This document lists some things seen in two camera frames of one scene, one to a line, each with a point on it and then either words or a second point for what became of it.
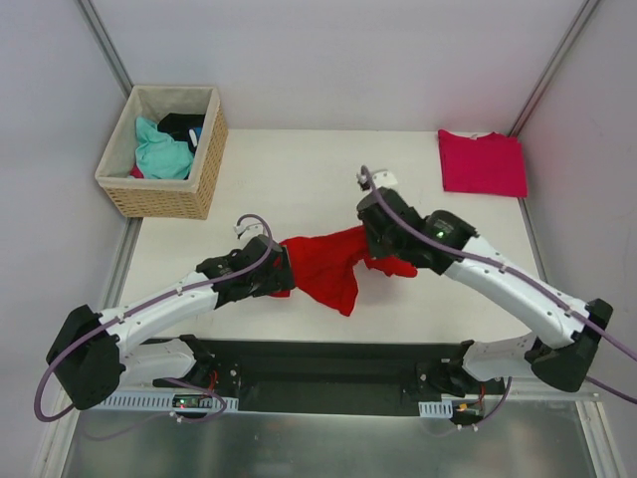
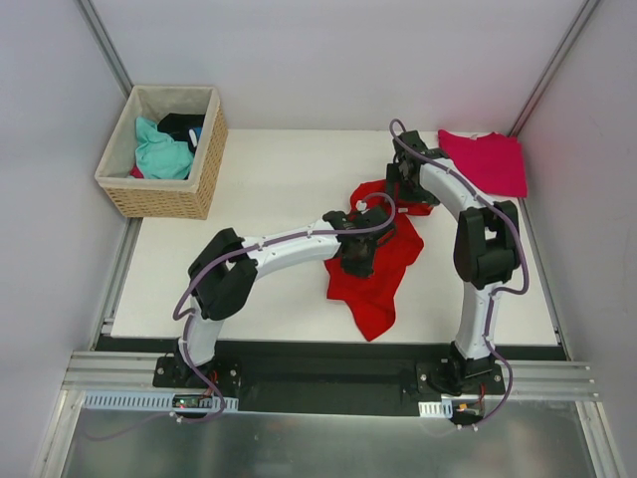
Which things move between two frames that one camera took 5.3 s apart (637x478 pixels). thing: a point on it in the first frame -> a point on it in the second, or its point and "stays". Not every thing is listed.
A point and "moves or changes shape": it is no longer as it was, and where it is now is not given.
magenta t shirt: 490,165 stays
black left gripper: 281,269 -> 359,256
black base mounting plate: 322,377 stays
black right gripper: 377,235 -> 402,186
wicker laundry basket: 164,153 stays
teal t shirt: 157,155 stays
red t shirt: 328,266 moves or changes shape
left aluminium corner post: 89,12 stays
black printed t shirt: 183,126 stays
